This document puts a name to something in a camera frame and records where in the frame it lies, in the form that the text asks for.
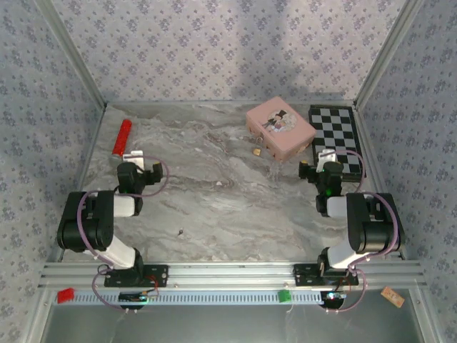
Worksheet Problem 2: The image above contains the pink box with cartoon couple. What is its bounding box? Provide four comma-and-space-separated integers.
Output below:
245, 96, 318, 164

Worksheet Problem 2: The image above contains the red glitter tube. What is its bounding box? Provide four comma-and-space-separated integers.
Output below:
108, 119, 134, 166

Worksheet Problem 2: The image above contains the black and white chessboard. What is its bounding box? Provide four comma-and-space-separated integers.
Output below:
308, 104, 368, 184

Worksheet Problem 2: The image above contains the red plastic block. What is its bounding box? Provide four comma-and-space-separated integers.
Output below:
56, 287, 76, 305

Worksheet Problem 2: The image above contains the orange paper tag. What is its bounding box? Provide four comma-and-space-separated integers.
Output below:
379, 286, 406, 309

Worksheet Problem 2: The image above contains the grey metal panel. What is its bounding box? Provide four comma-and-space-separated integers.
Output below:
25, 288, 433, 343

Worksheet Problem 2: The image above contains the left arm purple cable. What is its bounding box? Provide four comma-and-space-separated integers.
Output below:
78, 156, 171, 314

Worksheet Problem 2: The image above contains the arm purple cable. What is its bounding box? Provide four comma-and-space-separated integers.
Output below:
78, 156, 171, 314
323, 149, 399, 315

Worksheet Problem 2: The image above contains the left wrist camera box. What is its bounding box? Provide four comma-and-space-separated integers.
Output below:
122, 150, 146, 170

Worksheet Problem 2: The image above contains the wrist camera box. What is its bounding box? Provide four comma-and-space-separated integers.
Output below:
318, 149, 338, 166
122, 150, 146, 170

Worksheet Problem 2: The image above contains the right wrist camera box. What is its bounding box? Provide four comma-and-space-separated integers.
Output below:
318, 149, 338, 166

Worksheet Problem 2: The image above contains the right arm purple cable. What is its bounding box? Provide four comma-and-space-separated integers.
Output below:
323, 149, 399, 315

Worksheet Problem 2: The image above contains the aluminium table side rail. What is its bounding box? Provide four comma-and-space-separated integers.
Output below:
48, 103, 109, 264
352, 102, 407, 259

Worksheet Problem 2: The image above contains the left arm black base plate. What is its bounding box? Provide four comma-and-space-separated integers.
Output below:
104, 264, 169, 289

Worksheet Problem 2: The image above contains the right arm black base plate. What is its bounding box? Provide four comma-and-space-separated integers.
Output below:
293, 263, 360, 287

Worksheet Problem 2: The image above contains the aluminium mounting rail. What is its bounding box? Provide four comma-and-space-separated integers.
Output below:
38, 260, 428, 289

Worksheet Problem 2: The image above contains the white slotted cable duct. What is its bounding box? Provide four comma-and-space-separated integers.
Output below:
56, 289, 328, 307

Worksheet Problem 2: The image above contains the aluminium frame post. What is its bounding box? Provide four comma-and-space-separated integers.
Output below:
352, 0, 426, 109
35, 0, 109, 109

